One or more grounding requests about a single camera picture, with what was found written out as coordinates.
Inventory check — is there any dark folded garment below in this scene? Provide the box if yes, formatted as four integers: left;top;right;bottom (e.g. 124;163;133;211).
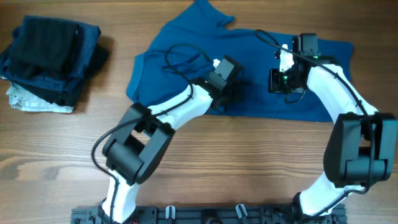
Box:
15;44;109;107

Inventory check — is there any blue folded denim garment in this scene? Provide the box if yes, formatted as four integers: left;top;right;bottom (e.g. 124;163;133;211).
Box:
1;16;101;91

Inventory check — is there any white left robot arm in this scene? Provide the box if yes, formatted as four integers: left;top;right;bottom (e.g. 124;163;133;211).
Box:
95;73;243;223

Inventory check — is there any blue polo shirt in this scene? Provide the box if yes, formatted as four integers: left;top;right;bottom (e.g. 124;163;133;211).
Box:
125;0;354;123

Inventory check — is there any light washed denim garment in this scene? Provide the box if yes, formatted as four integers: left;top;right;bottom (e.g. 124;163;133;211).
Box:
6;82;74;113

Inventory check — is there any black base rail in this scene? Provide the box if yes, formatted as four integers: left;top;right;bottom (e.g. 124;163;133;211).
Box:
70;204;348;224

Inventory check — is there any black folded garment on top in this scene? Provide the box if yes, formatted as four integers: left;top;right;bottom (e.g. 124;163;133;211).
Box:
10;17;80;72

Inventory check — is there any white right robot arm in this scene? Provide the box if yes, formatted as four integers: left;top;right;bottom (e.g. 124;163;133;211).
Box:
269;54;397;220

